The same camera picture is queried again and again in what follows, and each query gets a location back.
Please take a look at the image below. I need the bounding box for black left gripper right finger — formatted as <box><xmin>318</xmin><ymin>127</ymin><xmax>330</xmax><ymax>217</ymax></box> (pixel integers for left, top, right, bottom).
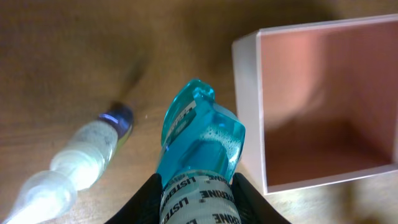
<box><xmin>231</xmin><ymin>173</ymin><xmax>290</xmax><ymax>224</ymax></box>

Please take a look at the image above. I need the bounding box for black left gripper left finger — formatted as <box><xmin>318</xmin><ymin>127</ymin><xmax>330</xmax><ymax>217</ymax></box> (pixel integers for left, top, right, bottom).
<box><xmin>105</xmin><ymin>174</ymin><xmax>162</xmax><ymax>224</ymax></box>

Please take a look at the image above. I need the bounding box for blue Listerine mouthwash bottle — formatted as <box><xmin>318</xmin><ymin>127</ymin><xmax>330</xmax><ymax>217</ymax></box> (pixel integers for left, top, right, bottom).
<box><xmin>156</xmin><ymin>80</ymin><xmax>246</xmax><ymax>224</ymax></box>

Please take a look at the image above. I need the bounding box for clear pump soap bottle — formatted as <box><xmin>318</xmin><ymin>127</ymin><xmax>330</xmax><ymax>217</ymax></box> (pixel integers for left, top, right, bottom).
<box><xmin>5</xmin><ymin>102</ymin><xmax>134</xmax><ymax>223</ymax></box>

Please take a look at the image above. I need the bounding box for white cardboard box, pink inside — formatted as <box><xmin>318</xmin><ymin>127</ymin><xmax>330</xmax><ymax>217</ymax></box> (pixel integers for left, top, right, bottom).
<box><xmin>232</xmin><ymin>14</ymin><xmax>397</xmax><ymax>194</ymax></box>

